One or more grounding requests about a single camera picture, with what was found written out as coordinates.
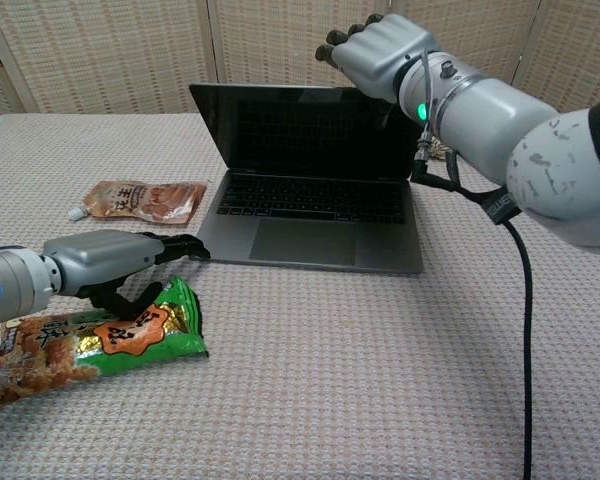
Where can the brown spouted sauce pouch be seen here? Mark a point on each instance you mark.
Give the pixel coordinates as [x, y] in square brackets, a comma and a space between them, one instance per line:
[145, 200]

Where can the woven folding screen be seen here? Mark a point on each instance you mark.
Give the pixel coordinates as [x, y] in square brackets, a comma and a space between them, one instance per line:
[105, 50]

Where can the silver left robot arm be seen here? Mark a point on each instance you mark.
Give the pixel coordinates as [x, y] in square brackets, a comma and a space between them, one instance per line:
[10, 285]

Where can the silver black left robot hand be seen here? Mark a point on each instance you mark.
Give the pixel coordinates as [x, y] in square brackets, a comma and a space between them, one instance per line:
[100, 255]

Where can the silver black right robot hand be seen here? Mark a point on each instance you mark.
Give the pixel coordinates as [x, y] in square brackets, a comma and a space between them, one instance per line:
[380, 55]

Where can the grey laptop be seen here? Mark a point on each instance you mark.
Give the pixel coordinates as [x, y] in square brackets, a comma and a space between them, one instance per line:
[305, 245]

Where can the beige waffle tablecloth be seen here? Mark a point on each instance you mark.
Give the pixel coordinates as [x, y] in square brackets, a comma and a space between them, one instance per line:
[330, 400]

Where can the green orange snack bag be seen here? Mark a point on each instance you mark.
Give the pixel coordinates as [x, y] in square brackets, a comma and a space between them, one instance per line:
[130, 350]

